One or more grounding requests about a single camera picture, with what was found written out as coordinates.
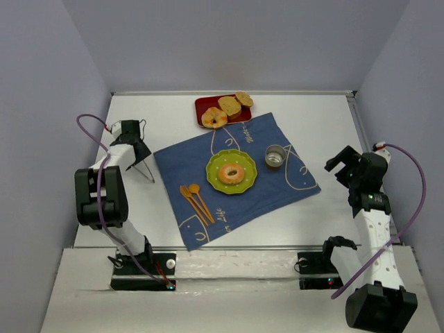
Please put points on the metal tongs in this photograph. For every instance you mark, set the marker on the metal tongs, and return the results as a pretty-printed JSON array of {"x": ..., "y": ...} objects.
[{"x": 143, "y": 169}]

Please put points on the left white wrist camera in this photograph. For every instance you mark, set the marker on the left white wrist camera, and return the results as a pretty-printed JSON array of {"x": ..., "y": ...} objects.
[{"x": 115, "y": 129}]

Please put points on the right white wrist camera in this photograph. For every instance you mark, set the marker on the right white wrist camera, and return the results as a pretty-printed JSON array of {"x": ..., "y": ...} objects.
[{"x": 381, "y": 150}]

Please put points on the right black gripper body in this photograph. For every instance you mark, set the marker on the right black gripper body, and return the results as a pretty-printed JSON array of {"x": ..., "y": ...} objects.
[{"x": 345, "y": 166}]

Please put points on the green dotted plate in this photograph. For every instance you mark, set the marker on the green dotted plate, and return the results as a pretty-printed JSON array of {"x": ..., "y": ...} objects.
[{"x": 231, "y": 156}]

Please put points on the small orange bagel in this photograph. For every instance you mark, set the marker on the small orange bagel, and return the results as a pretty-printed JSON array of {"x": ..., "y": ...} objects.
[{"x": 231, "y": 174}]

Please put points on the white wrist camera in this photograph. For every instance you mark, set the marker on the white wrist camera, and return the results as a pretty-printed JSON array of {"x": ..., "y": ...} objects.
[
  {"x": 115, "y": 129},
  {"x": 381, "y": 150}
]

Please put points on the orange wooden spoon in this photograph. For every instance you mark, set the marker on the orange wooden spoon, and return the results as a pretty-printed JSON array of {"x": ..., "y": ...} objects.
[{"x": 195, "y": 189}]

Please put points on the seeded bread roll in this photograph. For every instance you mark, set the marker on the seeded bread roll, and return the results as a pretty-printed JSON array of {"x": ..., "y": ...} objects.
[{"x": 244, "y": 99}]

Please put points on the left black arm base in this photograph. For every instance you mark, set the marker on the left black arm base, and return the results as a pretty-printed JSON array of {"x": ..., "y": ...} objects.
[{"x": 126, "y": 275}]

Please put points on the aluminium front rail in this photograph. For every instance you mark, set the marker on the aluminium front rail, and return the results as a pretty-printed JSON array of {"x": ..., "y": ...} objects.
[{"x": 204, "y": 248}]

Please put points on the brown bread slice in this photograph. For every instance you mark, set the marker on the brown bread slice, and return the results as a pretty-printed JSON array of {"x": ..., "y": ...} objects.
[{"x": 230, "y": 106}]

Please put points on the large glazed bagel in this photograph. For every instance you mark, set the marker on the large glazed bagel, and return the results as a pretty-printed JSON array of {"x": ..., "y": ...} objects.
[{"x": 214, "y": 118}]

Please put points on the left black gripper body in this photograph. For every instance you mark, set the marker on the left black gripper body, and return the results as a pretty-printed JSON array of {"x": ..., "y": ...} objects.
[{"x": 139, "y": 152}]

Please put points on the metal cup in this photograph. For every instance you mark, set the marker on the metal cup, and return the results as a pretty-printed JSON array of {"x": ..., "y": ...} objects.
[{"x": 275, "y": 156}]

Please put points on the blue fish placemat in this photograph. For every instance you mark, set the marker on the blue fish placemat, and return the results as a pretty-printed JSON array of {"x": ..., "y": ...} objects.
[{"x": 184, "y": 164}]

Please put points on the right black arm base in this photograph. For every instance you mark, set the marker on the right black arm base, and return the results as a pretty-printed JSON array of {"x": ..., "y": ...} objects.
[{"x": 315, "y": 273}]

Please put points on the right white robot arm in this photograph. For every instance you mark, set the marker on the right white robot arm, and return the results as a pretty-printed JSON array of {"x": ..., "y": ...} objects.
[{"x": 376, "y": 296}]

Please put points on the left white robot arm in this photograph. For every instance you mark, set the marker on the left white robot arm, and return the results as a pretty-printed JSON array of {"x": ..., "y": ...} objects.
[{"x": 101, "y": 200}]

